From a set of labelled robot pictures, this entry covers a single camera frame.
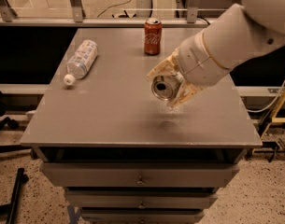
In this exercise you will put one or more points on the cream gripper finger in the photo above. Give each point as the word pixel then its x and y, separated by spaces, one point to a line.
pixel 167 67
pixel 186 92

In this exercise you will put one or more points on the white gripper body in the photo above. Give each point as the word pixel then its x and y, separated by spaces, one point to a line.
pixel 195 61

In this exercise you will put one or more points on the white green 7up can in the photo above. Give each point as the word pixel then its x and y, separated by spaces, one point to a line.
pixel 165 87

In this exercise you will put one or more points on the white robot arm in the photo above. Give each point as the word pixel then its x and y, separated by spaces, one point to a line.
pixel 244 31

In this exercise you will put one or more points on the red coca-cola can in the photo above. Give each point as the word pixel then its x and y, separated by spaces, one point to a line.
pixel 152 37

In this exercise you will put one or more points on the clear plastic water bottle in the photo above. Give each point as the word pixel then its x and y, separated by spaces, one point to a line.
pixel 81 62

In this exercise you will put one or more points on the top grey drawer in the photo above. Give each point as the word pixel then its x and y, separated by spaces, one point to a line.
pixel 141 175

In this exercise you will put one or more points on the grey drawer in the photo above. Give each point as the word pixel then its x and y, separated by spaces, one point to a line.
pixel 141 175
pixel 142 216
pixel 140 199

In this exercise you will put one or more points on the middle grey drawer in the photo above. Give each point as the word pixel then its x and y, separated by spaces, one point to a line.
pixel 140 199

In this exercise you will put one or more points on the bottom grey drawer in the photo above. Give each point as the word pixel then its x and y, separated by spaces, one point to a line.
pixel 142 216

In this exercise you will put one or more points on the black metal stand leg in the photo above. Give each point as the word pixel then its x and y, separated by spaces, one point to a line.
pixel 9 210

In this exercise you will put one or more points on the yellow metal frame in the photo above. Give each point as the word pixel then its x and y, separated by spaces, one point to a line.
pixel 270 119

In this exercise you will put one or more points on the metal window frame rail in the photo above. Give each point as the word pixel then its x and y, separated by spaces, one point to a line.
pixel 111 13

